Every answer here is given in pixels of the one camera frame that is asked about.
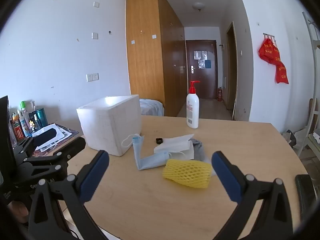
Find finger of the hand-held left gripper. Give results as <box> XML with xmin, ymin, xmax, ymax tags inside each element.
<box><xmin>24</xmin><ymin>136</ymin><xmax>87</xmax><ymax>164</ymax></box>
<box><xmin>17</xmin><ymin>159</ymin><xmax>69</xmax><ymax>178</ymax></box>

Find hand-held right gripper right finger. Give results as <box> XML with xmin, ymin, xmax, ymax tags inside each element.
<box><xmin>211</xmin><ymin>151</ymin><xmax>294</xmax><ymax>240</ymax></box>

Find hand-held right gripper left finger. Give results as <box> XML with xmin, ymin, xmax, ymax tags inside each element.
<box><xmin>27</xmin><ymin>150</ymin><xmax>110</xmax><ymax>240</ymax></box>

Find yellow foam net sleeve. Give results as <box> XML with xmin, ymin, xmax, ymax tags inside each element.
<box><xmin>162</xmin><ymin>158</ymin><xmax>213</xmax><ymax>189</ymax></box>

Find white foam box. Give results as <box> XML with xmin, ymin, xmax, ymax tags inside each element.
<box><xmin>76</xmin><ymin>94</ymin><xmax>142</xmax><ymax>157</ymax></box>

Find grey sock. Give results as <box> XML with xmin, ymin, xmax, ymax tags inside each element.
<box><xmin>187</xmin><ymin>137</ymin><xmax>217</xmax><ymax>179</ymax></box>

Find blue face mask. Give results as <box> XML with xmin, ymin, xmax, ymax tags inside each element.
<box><xmin>121</xmin><ymin>133</ymin><xmax>171</xmax><ymax>171</ymax></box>

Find white tissue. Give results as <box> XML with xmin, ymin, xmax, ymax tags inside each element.
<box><xmin>153</xmin><ymin>134</ymin><xmax>195</xmax><ymax>160</ymax></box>

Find person's left hand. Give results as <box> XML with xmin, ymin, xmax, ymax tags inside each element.
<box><xmin>10</xmin><ymin>201</ymin><xmax>28</xmax><ymax>223</ymax></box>

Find printed papers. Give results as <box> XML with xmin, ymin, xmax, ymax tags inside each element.
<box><xmin>32</xmin><ymin>123</ymin><xmax>79</xmax><ymax>153</ymax></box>

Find orange label bottle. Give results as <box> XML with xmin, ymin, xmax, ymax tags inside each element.
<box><xmin>10</xmin><ymin>113</ymin><xmax>25</xmax><ymax>141</ymax></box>

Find black monitor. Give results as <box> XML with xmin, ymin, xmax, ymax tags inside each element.
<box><xmin>0</xmin><ymin>95</ymin><xmax>16</xmax><ymax>180</ymax></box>

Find green cap spray bottle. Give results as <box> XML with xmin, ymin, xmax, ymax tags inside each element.
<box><xmin>19</xmin><ymin>101</ymin><xmax>32</xmax><ymax>137</ymax></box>

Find clutter on floor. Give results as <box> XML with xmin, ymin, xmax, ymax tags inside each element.
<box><xmin>282</xmin><ymin>129</ymin><xmax>302</xmax><ymax>148</ymax></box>

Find white lotion pump bottle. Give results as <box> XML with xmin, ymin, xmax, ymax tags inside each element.
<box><xmin>186</xmin><ymin>81</ymin><xmax>201</xmax><ymax>129</ymax></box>

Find light blue blanket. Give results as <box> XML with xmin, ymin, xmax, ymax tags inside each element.
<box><xmin>139</xmin><ymin>99</ymin><xmax>165</xmax><ymax>117</ymax></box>

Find dark brown door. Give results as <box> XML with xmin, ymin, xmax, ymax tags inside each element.
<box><xmin>185</xmin><ymin>39</ymin><xmax>217</xmax><ymax>100</ymax></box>

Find wooden wardrobe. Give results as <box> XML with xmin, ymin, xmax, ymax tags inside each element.
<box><xmin>125</xmin><ymin>0</ymin><xmax>188</xmax><ymax>117</ymax></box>

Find papers on door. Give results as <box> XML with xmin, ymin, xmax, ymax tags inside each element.
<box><xmin>194</xmin><ymin>51</ymin><xmax>212</xmax><ymax>69</ymax></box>

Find red bags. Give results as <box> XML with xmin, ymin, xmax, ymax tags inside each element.
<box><xmin>258</xmin><ymin>37</ymin><xmax>289</xmax><ymax>85</ymax></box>

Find metal rack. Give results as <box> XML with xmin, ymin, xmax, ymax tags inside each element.
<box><xmin>296</xmin><ymin>12</ymin><xmax>320</xmax><ymax>161</ymax></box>

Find side door frame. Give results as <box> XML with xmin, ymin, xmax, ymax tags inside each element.
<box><xmin>225</xmin><ymin>21</ymin><xmax>238</xmax><ymax>121</ymax></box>

